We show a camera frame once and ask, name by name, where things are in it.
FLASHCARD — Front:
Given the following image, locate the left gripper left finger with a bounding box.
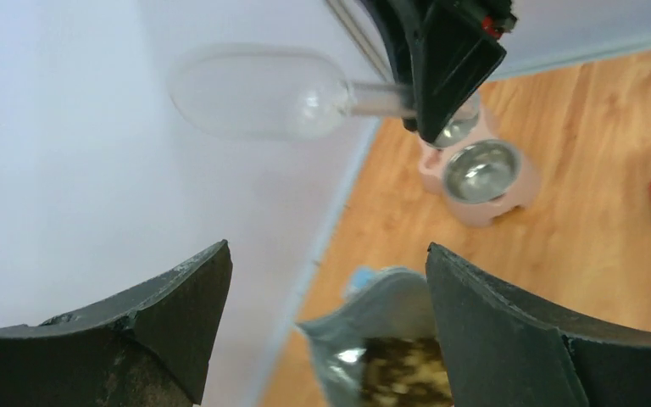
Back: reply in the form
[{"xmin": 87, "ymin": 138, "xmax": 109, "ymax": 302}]
[{"xmin": 0, "ymin": 240, "xmax": 232, "ymax": 406}]

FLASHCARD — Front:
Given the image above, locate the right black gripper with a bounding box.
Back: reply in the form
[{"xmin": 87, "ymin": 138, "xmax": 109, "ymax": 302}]
[{"xmin": 363, "ymin": 0, "xmax": 517, "ymax": 143}]

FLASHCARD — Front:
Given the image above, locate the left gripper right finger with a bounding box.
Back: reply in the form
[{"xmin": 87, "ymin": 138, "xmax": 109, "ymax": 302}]
[{"xmin": 426, "ymin": 243, "xmax": 651, "ymax": 406}]

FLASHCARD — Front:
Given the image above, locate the pet food bag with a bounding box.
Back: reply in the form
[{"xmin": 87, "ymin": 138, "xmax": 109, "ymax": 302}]
[{"xmin": 297, "ymin": 267, "xmax": 454, "ymax": 406}]

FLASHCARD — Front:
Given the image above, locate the clear plastic scoop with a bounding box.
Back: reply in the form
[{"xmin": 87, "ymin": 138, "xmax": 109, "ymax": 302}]
[{"xmin": 167, "ymin": 43, "xmax": 416, "ymax": 140}]

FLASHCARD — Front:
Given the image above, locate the pink double pet bowl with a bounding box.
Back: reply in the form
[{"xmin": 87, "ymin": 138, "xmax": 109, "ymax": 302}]
[{"xmin": 418, "ymin": 106, "xmax": 541, "ymax": 227}]

